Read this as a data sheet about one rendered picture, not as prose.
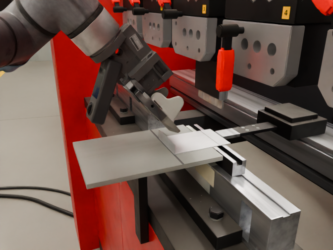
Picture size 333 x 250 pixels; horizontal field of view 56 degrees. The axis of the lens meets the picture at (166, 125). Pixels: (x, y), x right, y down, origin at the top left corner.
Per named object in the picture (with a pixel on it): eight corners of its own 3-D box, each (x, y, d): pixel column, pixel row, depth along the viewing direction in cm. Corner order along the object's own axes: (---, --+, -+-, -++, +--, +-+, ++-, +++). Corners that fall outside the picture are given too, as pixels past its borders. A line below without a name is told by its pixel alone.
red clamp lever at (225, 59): (211, 91, 48) (215, 24, 44) (234, 88, 49) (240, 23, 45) (218, 93, 46) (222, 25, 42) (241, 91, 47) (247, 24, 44)
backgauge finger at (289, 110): (205, 132, 75) (206, 112, 73) (289, 117, 85) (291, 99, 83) (233, 153, 65) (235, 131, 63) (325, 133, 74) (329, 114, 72)
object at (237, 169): (185, 137, 76) (186, 125, 75) (196, 135, 77) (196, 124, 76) (231, 176, 59) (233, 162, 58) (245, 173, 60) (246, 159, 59)
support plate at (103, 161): (73, 146, 67) (72, 142, 66) (183, 128, 76) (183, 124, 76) (86, 189, 51) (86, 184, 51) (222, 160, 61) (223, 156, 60)
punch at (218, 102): (194, 96, 70) (195, 54, 66) (202, 95, 70) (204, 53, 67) (218, 110, 61) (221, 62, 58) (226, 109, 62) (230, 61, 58)
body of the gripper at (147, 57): (176, 76, 55) (133, 23, 49) (142, 110, 55) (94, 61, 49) (160, 68, 62) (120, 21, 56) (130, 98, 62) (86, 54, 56)
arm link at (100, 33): (73, 41, 47) (66, 36, 54) (94, 63, 49) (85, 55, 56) (108, 6, 47) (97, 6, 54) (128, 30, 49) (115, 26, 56)
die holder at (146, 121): (112, 96, 141) (110, 76, 137) (125, 95, 143) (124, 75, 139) (149, 139, 98) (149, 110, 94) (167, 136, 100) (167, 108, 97)
